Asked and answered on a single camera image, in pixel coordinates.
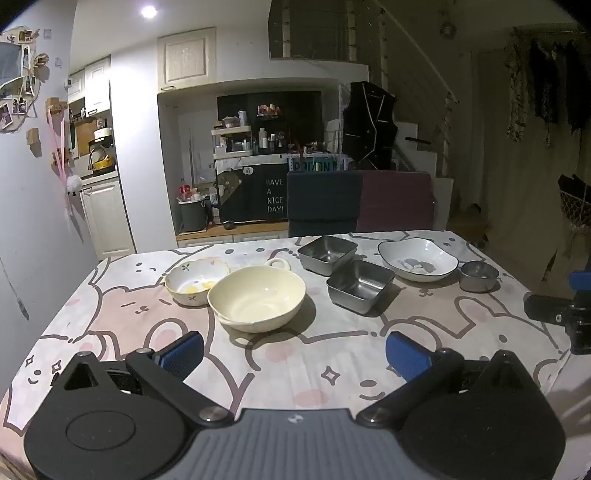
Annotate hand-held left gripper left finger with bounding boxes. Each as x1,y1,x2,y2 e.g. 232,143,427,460
48,330,235,428

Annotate dark chair back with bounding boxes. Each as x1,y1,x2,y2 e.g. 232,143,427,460
286,170,363,239

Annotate white upper cabinet door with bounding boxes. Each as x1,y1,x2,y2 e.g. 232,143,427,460
157,27,218,91

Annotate black curtain with white lettering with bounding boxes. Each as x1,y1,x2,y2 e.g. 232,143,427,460
216,161,290,223

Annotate white floor cabinet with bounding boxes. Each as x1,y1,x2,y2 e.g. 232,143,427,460
80,179,136,260

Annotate white kitchen wall cabinet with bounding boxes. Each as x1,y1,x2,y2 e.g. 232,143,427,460
68,55,112,114

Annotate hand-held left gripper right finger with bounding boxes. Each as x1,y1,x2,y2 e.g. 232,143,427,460
355,330,542,428

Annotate net basket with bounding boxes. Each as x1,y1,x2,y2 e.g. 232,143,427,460
556,174,591,232

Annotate hanging dark clothes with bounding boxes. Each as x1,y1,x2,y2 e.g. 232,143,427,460
505,28,591,149

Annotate pink ribbon with white pompom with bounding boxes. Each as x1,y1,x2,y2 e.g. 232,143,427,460
45,107,85,198

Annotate bear printed tablecloth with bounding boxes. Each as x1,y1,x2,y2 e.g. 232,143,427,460
0,230,591,480

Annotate white storage rack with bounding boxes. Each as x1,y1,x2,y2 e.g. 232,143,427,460
211,125,254,160

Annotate cream bowl with handles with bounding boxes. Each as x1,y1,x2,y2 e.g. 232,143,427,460
207,258,307,333

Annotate maroon chair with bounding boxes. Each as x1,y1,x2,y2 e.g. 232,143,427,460
357,170,437,233

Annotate grey trash bin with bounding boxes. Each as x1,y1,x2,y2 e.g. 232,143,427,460
178,196,208,233

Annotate wooden drawer platform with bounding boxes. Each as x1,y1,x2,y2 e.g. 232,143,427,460
176,220,290,250

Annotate small round steel bowl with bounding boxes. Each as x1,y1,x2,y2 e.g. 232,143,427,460
458,260,500,293

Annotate white plate with dark rim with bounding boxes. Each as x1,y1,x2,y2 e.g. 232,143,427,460
378,237,460,282

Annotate wall photo collage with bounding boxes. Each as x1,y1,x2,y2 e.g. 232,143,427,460
0,28,49,134

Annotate square steel container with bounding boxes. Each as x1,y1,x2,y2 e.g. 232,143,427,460
297,235,359,277
326,260,397,316

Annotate black hanging jacket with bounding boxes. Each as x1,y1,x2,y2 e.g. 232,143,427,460
342,81,399,169

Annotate floral bowl with yellow rim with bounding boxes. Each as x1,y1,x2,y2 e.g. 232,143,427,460
165,257,230,307

